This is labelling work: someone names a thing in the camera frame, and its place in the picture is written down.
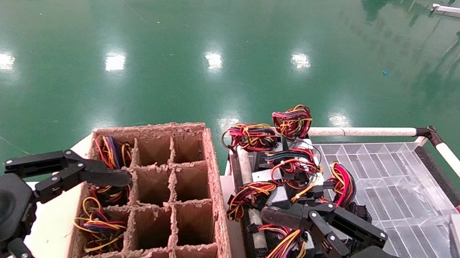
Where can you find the black pipe corner joint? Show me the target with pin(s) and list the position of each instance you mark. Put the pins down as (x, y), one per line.
(430, 133)

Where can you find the long white pipe rail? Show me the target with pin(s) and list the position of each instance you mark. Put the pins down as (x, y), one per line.
(362, 132)

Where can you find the black foam strip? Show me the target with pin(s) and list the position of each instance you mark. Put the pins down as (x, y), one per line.
(437, 174)

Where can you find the clear plastic compartment tray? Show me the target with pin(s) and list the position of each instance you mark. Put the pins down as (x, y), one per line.
(390, 185)

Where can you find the brown cardboard divider carton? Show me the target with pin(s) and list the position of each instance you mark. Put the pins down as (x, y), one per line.
(211, 182)

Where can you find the short white pipe rail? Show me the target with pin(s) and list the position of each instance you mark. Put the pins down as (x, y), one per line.
(455, 164)

